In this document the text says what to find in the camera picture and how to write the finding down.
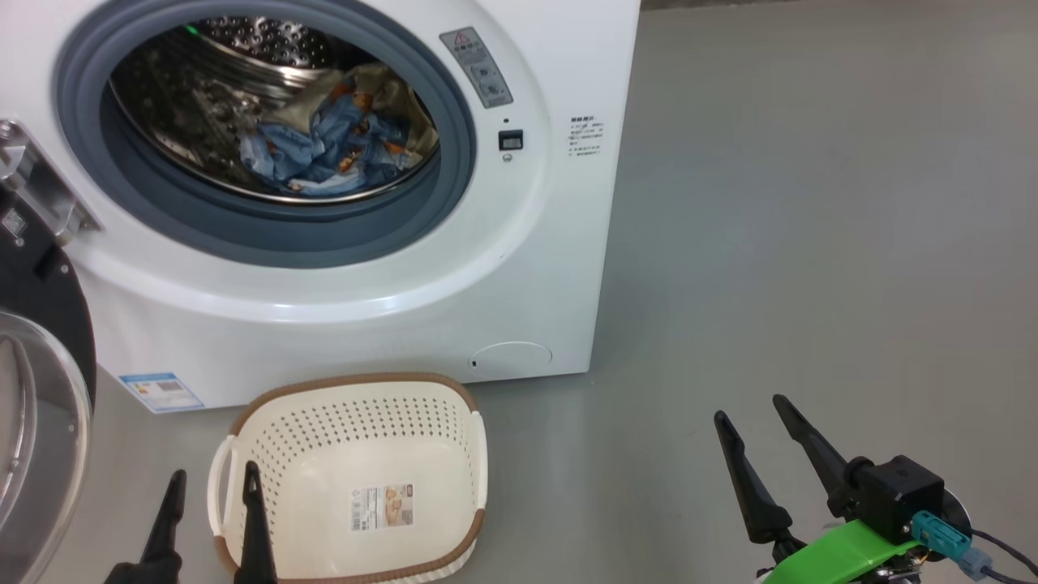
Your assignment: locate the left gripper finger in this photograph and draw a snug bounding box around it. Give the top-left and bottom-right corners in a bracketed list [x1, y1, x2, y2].
[235, 461, 278, 584]
[134, 470, 187, 584]

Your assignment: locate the metal door hinge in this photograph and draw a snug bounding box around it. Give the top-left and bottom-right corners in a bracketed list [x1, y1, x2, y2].
[0, 120, 105, 244]

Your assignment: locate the basket product label sticker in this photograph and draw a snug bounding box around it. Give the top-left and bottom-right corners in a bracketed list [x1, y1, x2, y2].
[350, 484, 414, 532]

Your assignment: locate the blue energy label sticker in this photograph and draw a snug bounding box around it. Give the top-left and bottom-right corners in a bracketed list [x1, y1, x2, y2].
[119, 372, 204, 413]

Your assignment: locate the cream perforated laundry basket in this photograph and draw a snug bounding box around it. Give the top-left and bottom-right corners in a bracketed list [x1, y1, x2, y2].
[207, 373, 489, 584]

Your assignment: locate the grey warning sticker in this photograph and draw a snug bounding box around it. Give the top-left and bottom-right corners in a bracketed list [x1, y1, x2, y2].
[440, 27, 514, 109]

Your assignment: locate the oval white filter hatch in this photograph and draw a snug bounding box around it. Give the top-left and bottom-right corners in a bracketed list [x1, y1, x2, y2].
[469, 341, 554, 379]

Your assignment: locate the steel washer drum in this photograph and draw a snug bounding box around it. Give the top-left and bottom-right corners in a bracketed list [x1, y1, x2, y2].
[109, 16, 440, 204]

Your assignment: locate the white front-load washing machine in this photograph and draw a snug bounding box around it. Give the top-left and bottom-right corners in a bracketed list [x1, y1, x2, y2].
[0, 0, 641, 414]

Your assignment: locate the small printed text label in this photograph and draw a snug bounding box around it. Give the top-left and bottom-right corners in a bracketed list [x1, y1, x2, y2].
[568, 116, 605, 157]

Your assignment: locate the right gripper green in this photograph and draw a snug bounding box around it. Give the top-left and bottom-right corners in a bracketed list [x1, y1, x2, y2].
[714, 394, 925, 584]

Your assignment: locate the round black glass washer door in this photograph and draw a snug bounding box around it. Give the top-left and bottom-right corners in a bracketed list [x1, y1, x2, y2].
[0, 187, 98, 584]

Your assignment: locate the teal right camera connector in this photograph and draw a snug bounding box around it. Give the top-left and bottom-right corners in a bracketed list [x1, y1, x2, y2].
[910, 511, 992, 581]

